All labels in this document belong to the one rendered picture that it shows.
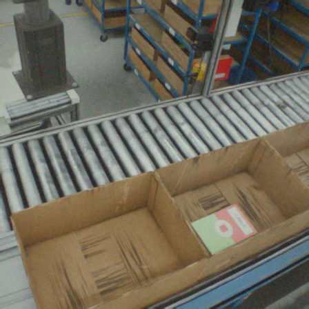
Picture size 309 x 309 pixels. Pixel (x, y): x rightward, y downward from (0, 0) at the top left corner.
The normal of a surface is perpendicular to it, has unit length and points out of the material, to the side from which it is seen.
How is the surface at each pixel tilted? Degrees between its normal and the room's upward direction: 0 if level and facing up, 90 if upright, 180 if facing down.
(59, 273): 1
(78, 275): 2
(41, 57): 90
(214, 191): 0
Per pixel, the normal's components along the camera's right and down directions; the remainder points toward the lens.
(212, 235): 0.11, -0.68
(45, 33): 0.53, 0.66
